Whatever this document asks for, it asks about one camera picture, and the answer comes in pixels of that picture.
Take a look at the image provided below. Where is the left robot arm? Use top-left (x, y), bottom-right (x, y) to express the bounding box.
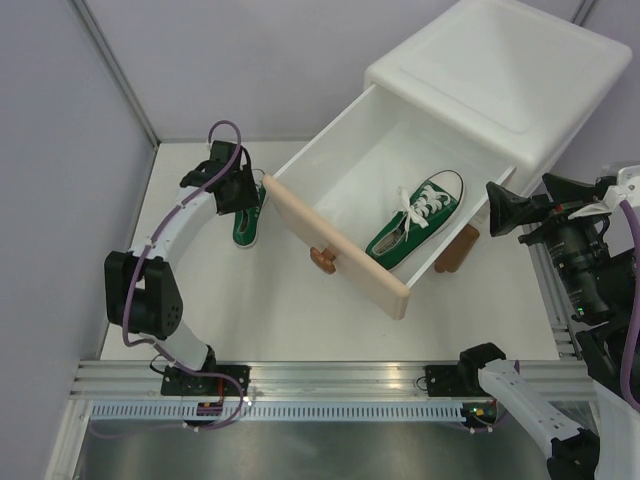
top-left (104, 141), bottom-right (266, 396)

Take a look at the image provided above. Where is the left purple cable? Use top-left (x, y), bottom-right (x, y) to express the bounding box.
top-left (121, 119), bottom-right (251, 374)

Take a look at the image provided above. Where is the white cabinet shell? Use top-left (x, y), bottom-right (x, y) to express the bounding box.
top-left (363, 1), bottom-right (632, 195)

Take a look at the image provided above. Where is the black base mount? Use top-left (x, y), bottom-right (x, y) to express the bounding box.
top-left (160, 364), bottom-right (250, 397)
top-left (424, 364), bottom-right (467, 398)

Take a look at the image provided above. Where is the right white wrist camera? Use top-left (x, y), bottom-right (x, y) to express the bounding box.
top-left (569, 162), bottom-right (639, 220)

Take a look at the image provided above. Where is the white slotted cable duct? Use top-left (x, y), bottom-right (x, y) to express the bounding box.
top-left (91, 400), bottom-right (466, 423)

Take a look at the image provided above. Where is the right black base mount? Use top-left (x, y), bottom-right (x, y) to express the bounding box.
top-left (424, 364), bottom-right (467, 398)

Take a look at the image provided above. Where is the right aluminium frame rail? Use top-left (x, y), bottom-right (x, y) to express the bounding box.
top-left (527, 244), bottom-right (582, 361)

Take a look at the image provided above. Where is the brown drawer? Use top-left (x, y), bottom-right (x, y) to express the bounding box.
top-left (434, 224), bottom-right (480, 273)

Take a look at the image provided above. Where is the left corner aluminium post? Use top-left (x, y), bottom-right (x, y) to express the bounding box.
top-left (68, 0), bottom-right (161, 151)

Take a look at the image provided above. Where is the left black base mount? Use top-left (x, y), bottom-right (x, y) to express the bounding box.
top-left (160, 364), bottom-right (250, 397)

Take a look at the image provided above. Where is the bear knob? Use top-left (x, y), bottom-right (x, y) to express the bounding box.
top-left (309, 247), bottom-right (336, 275)

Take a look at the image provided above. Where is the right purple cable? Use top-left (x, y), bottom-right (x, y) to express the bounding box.
top-left (617, 202), bottom-right (640, 406)

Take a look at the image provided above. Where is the beige drawer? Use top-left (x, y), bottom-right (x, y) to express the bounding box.
top-left (264, 85), bottom-right (515, 320)

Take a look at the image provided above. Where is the green sneaker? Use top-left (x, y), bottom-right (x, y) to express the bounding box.
top-left (232, 184), bottom-right (267, 248)
top-left (365, 170), bottom-right (465, 271)

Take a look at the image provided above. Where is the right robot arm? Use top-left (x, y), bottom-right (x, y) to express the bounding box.
top-left (456, 166), bottom-right (639, 479)

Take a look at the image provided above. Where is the purple cable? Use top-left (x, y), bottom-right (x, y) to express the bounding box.
top-left (617, 202), bottom-right (640, 406)
top-left (121, 119), bottom-right (251, 374)

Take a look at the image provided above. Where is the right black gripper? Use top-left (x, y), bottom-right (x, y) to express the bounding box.
top-left (487, 170), bottom-right (617, 315)

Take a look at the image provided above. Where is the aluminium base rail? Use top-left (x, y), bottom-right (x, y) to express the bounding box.
top-left (69, 360), bottom-right (595, 402)

